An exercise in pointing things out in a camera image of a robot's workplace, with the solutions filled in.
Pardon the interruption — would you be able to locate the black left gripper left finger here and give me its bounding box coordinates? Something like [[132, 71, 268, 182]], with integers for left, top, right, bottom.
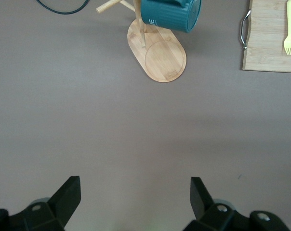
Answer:
[[0, 176, 82, 231]]

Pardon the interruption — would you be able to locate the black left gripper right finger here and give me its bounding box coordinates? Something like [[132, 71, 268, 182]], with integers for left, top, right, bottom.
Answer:
[[184, 177, 290, 231]]

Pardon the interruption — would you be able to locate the teal ribbed cup with handle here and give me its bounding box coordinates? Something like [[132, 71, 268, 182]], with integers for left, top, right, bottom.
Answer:
[[140, 0, 202, 34]]

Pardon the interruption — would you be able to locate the wooden mug rack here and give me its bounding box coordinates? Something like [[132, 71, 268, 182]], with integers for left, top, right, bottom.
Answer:
[[95, 0, 187, 83]]

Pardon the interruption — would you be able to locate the yellow plastic fork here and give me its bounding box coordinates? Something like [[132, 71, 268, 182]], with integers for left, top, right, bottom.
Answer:
[[283, 0, 291, 56]]

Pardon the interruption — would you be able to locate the bamboo cutting board, metal handle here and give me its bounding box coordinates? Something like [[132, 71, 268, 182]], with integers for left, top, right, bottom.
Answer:
[[239, 0, 291, 73]]

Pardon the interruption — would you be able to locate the thick black cable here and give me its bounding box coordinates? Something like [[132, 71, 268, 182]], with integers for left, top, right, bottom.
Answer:
[[35, 0, 89, 15]]

